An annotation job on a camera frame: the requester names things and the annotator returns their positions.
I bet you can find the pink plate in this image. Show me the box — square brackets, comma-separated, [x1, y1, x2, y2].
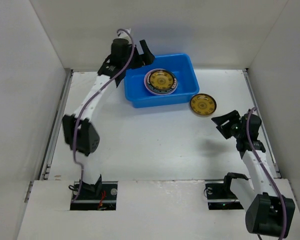
[143, 70, 168, 96]

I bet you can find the yellow patterned plate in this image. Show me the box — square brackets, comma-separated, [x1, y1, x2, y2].
[189, 93, 217, 117]
[149, 70, 175, 90]

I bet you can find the green rim plate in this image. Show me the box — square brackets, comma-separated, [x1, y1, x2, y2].
[147, 68, 178, 95]

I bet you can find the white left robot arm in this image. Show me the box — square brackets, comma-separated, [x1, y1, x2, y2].
[62, 37, 155, 198]

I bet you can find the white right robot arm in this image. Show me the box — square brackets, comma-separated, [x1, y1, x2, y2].
[211, 108, 296, 240]

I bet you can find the blue plastic bin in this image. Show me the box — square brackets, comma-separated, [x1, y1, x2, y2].
[123, 53, 200, 108]

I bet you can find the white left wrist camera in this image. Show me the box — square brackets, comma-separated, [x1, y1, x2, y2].
[118, 28, 131, 42]

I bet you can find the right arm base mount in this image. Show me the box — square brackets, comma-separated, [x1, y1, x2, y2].
[203, 179, 244, 211]

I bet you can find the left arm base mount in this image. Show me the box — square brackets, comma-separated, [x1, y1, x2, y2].
[70, 181, 118, 211]

